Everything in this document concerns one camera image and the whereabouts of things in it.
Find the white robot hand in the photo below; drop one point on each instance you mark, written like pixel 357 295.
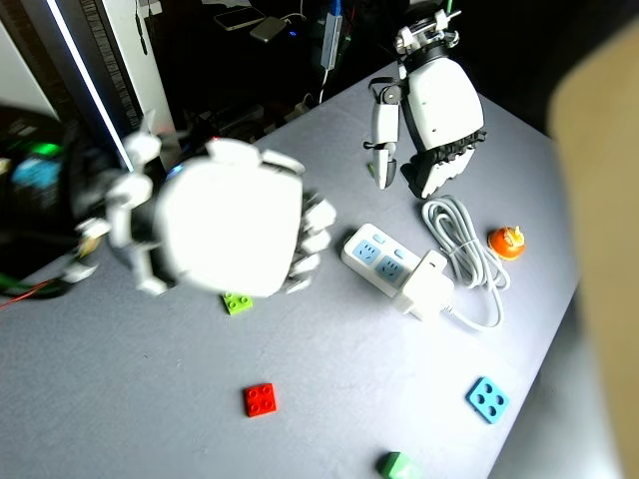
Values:
pixel 229 224
pixel 439 110

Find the white power strip blue outlets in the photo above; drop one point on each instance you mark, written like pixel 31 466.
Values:
pixel 377 259

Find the white power adapter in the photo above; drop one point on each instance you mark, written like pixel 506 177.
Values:
pixel 424 289

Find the lime four-stud building brick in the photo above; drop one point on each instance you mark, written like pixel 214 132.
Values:
pixel 237 304

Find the grey USB hub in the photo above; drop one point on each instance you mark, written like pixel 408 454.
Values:
pixel 332 40

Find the orange toy fruit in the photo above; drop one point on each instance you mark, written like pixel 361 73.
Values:
pixel 505 247

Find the grey table cloth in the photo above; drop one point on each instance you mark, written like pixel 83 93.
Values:
pixel 150 374

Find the red four-stud building brick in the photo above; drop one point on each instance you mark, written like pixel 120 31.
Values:
pixel 260 399

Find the dark grey flat device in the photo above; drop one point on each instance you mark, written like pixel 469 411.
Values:
pixel 268 29

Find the blurry tan panel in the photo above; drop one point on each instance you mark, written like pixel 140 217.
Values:
pixel 609 199

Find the white upright panel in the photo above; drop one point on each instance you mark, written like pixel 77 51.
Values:
pixel 135 50

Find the black smartphone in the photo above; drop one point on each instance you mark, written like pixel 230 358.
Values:
pixel 239 19

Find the white LED light strip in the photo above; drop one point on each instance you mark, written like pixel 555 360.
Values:
pixel 85 75

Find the green cube letter Y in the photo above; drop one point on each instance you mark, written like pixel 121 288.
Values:
pixel 397 466

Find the blue four-hole block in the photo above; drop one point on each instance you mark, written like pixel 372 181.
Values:
pixel 487 400

